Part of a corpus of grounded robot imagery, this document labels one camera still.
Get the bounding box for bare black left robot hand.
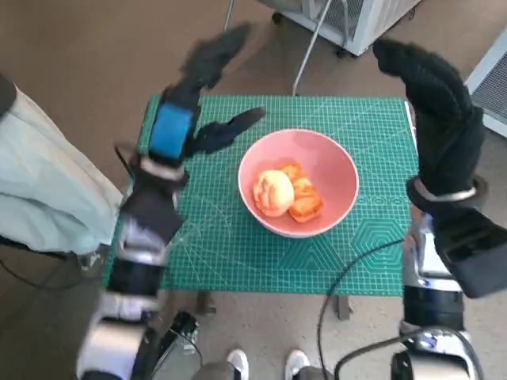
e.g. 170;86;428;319
147;24;267;162

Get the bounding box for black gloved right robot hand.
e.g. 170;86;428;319
372;38;485;197

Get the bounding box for round toy bread bun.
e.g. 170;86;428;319
253;169;296;218

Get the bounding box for pink bowl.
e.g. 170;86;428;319
237;128;360;238

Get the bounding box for braided rectangular toy bread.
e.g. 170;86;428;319
276;161;324;224

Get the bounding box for white vented unit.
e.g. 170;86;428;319
465;39;507;139

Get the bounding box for white mesh cabinet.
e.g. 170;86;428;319
257;0;425;57

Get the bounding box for green cutting mat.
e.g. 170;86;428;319
103;94;421;298

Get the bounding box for grey table leg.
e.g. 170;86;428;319
337;295;353;321
196;292;217;316

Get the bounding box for white shoe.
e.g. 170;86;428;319
284;348;311;380
226;348;250;380

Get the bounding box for short black wrist cable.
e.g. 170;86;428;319
113;141;139;179

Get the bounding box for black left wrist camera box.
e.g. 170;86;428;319
118;185;184;246

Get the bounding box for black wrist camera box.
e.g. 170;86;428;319
433;207;507;300
118;185;184;246

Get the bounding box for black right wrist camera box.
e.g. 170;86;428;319
433;207;507;300

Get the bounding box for black metal bracket bar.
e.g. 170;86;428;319
150;311;201;380

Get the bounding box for long black robot cable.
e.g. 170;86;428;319
316;237;407;380

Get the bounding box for looped black robot cable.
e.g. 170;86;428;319
334;330;486;380

